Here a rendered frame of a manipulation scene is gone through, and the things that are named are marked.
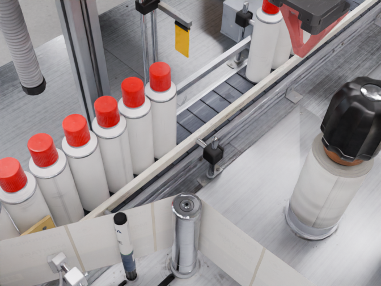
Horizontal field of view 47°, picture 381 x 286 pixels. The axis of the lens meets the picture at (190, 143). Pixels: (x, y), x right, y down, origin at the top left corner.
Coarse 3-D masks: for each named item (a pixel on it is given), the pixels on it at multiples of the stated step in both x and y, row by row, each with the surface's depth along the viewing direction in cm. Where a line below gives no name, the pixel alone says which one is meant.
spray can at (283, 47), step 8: (280, 32) 89; (288, 32) 89; (280, 40) 91; (288, 40) 91; (280, 48) 92; (288, 48) 93; (280, 56) 94; (288, 56) 95; (272, 64) 96; (280, 64) 96
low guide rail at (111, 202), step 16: (368, 0) 109; (352, 16) 105; (336, 32) 103; (288, 64) 94; (272, 80) 91; (240, 96) 87; (224, 112) 85; (208, 128) 82; (192, 144) 81; (160, 160) 77; (144, 176) 75; (128, 192) 74; (96, 208) 71; (112, 208) 73
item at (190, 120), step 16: (352, 0) 115; (320, 48) 102; (240, 80) 95; (208, 96) 92; (224, 96) 92; (256, 96) 92; (192, 112) 89; (208, 112) 89; (240, 112) 90; (176, 128) 86; (192, 128) 87; (176, 144) 84; (176, 160) 82; (160, 176) 81
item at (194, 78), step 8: (248, 40) 91; (232, 48) 89; (240, 48) 90; (224, 56) 87; (232, 56) 89; (208, 64) 86; (216, 64) 86; (200, 72) 84; (208, 72) 86; (184, 80) 83; (192, 80) 83; (184, 88) 83
